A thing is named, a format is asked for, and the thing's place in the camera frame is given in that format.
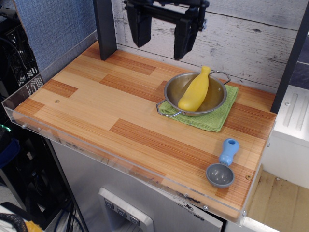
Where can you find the right dark grey post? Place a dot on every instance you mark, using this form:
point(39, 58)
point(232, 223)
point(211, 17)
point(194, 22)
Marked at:
point(292, 60)

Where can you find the yellow toy banana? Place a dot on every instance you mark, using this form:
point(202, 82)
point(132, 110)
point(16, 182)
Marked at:
point(196, 93)

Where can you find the white appliance at right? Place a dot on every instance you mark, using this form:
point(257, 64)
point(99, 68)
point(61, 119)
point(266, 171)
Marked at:
point(286, 154)

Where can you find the blue and grey scoop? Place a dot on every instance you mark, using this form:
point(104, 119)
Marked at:
point(220, 174)

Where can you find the left dark grey post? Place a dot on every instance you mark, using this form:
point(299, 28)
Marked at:
point(105, 28)

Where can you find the steel bowl with handles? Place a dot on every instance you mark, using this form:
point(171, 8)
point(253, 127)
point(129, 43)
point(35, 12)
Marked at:
point(177, 86)

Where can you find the dark grey post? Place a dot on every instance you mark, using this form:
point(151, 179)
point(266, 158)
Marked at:
point(105, 28)
point(292, 60)

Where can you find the clear acrylic table guard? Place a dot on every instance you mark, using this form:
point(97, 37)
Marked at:
point(102, 121)

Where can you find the silver toy fridge dispenser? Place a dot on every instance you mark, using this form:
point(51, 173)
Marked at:
point(123, 216)

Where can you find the green folded cloth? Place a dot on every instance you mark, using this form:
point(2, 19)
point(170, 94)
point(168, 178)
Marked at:
point(214, 120)

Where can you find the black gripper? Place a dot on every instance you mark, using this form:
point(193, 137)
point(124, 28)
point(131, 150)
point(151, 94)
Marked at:
point(188, 15)

